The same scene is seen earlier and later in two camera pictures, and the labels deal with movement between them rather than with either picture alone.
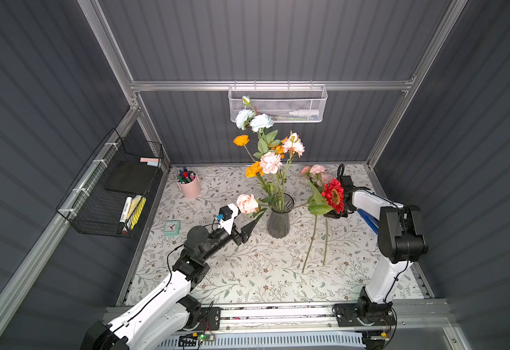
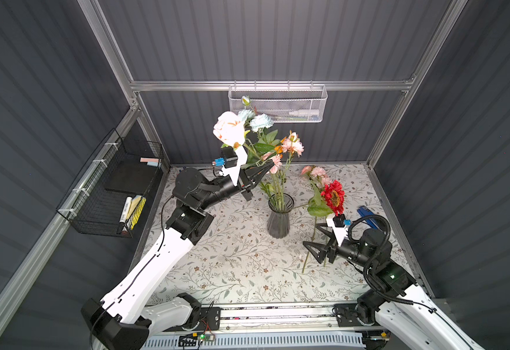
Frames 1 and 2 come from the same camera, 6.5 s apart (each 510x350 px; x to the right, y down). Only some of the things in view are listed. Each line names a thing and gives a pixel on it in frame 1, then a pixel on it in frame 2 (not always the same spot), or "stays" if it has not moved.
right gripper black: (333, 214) to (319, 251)
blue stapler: (371, 221) stays
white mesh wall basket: (284, 103) stays
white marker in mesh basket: (303, 113) stays
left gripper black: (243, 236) to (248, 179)
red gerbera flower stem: (321, 203) stays
